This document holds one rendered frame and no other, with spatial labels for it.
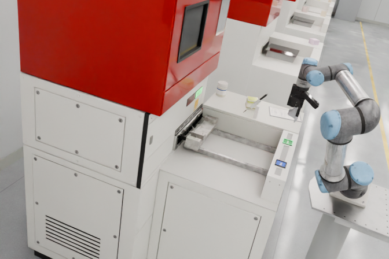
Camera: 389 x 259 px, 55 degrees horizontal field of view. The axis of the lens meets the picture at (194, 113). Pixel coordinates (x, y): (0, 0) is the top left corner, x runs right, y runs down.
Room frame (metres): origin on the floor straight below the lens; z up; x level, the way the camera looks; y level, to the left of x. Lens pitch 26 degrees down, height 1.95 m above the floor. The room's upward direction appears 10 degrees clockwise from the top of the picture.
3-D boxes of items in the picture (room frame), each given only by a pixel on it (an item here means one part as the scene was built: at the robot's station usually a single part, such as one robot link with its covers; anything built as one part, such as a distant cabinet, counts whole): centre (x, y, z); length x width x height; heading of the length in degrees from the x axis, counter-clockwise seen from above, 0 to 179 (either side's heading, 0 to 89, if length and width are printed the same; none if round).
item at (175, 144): (1.99, 0.02, 0.89); 0.44 x 0.02 x 0.10; 164
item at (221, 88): (2.41, -0.16, 1.01); 0.07 x 0.07 x 0.10
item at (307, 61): (1.90, -0.54, 1.41); 0.09 x 0.08 x 0.11; 5
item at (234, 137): (2.07, -0.29, 0.84); 0.50 x 0.02 x 0.03; 74
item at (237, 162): (1.81, -0.21, 0.84); 0.50 x 0.02 x 0.03; 74
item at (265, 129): (2.29, -0.39, 0.89); 0.62 x 0.35 x 0.14; 74
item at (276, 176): (1.78, -0.52, 0.89); 0.55 x 0.09 x 0.14; 164
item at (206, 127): (2.00, -0.07, 0.87); 0.36 x 0.08 x 0.03; 164
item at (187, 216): (1.99, -0.31, 0.41); 0.97 x 0.64 x 0.82; 164
